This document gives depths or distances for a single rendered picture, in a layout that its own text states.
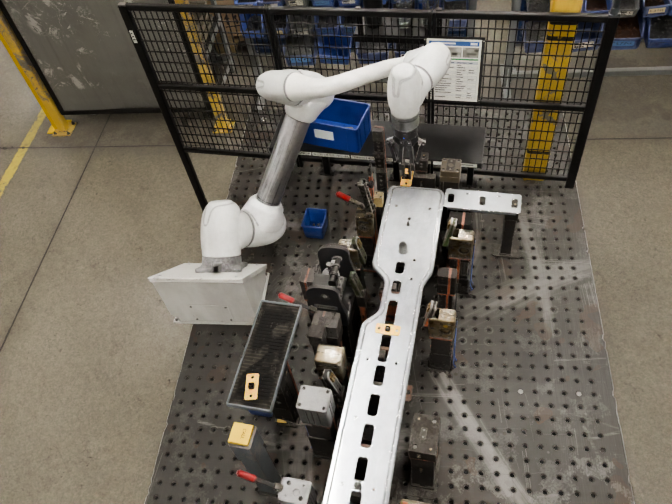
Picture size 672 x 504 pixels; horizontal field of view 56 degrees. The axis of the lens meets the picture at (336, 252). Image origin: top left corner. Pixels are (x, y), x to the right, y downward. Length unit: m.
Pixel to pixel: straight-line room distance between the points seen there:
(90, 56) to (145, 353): 1.99
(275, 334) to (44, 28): 2.99
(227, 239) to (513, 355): 1.17
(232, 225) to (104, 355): 1.40
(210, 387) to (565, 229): 1.60
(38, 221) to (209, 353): 2.17
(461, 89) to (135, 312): 2.14
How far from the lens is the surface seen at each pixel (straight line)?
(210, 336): 2.63
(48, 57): 4.66
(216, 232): 2.49
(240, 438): 1.89
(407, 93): 1.94
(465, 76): 2.62
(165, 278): 2.44
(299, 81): 2.24
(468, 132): 2.74
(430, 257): 2.33
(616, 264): 3.70
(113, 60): 4.46
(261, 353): 1.99
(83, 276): 4.02
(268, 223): 2.60
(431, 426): 1.98
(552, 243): 2.80
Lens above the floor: 2.86
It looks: 52 degrees down
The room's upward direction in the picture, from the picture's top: 10 degrees counter-clockwise
